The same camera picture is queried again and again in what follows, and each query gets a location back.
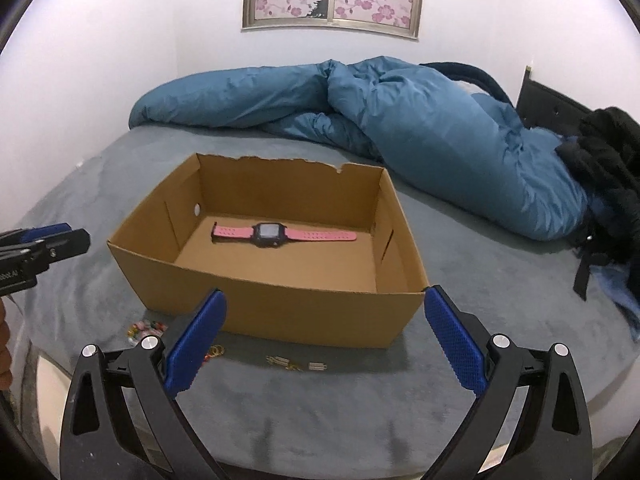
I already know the colourful bead bracelet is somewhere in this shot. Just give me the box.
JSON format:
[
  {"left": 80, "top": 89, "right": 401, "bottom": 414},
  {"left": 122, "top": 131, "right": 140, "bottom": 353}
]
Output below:
[{"left": 124, "top": 317, "right": 170, "bottom": 345}]

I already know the grey bed sheet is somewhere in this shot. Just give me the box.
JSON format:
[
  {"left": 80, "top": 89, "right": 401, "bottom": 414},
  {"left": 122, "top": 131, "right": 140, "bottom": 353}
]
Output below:
[{"left": 17, "top": 126, "right": 639, "bottom": 479}]

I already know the blue duvet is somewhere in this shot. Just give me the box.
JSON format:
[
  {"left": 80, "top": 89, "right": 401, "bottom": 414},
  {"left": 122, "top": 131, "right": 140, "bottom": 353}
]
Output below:
[{"left": 129, "top": 56, "right": 589, "bottom": 240}]

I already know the black headboard panel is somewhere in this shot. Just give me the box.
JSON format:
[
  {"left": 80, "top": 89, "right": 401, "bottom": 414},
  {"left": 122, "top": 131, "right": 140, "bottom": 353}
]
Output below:
[{"left": 515, "top": 66, "right": 591, "bottom": 138}]

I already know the brown cardboard box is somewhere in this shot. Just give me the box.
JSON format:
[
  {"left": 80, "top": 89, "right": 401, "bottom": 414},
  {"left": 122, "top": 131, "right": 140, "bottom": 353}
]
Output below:
[{"left": 107, "top": 154, "right": 428, "bottom": 349}]

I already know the gold earring charm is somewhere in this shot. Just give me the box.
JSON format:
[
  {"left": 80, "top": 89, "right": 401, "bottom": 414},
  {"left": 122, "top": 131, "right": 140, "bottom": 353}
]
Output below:
[{"left": 266, "top": 356, "right": 303, "bottom": 372}]

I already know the left hand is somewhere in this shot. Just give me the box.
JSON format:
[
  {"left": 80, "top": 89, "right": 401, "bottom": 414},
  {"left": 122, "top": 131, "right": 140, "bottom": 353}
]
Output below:
[{"left": 0, "top": 301, "right": 13, "bottom": 391}]

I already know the pink strap smartwatch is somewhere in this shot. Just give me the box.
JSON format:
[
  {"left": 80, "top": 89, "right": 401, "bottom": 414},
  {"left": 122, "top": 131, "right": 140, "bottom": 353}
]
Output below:
[{"left": 210, "top": 222, "right": 358, "bottom": 248}]

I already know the black fuzzy garment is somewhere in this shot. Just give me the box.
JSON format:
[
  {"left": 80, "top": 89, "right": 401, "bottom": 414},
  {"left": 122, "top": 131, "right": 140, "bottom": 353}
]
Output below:
[{"left": 555, "top": 107, "right": 639, "bottom": 299}]

